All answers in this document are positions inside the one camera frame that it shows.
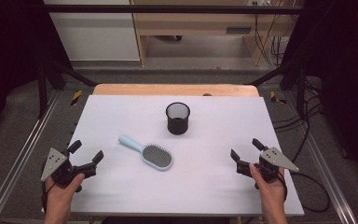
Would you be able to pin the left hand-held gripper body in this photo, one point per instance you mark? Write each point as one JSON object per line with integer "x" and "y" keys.
{"x": 59, "y": 169}

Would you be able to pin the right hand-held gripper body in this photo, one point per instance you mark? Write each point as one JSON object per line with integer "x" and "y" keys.
{"x": 273, "y": 158}

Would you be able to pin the light blue hairbrush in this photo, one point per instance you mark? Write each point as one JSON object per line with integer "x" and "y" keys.
{"x": 157, "y": 155}

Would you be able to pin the black mesh pen holder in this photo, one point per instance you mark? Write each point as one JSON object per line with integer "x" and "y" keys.
{"x": 177, "y": 126}

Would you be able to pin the person's left hand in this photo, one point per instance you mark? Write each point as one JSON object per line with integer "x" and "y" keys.
{"x": 59, "y": 196}

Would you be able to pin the person's right hand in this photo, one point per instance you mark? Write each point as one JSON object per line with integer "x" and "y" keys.
{"x": 272, "y": 193}

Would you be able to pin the white table cover sheet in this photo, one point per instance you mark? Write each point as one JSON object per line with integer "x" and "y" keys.
{"x": 199, "y": 186}

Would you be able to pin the wooden table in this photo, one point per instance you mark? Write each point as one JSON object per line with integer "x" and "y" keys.
{"x": 167, "y": 90}

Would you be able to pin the white cabinet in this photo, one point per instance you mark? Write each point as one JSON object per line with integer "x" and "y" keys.
{"x": 96, "y": 37}

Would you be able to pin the black curtain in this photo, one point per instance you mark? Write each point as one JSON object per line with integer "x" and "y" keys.
{"x": 348, "y": 62}
{"x": 6, "y": 46}

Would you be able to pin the wooden cabinet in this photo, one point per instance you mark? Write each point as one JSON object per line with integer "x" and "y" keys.
{"x": 199, "y": 25}

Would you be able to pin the aluminium floor rail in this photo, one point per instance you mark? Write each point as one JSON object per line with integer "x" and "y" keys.
{"x": 26, "y": 149}
{"x": 312, "y": 146}

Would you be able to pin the black frame strut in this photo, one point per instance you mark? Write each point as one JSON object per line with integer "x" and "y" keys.
{"x": 42, "y": 90}
{"x": 300, "y": 90}

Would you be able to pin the black frame crossbar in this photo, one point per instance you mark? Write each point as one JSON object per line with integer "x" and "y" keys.
{"x": 167, "y": 9}

